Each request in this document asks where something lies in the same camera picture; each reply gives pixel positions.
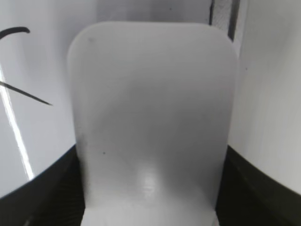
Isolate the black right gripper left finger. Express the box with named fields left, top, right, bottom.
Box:
left=0, top=146, right=85, bottom=226

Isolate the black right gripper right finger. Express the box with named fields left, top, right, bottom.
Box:
left=215, top=146, right=301, bottom=226

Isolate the white rectangular whiteboard eraser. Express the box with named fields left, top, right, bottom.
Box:
left=67, top=21, right=238, bottom=226

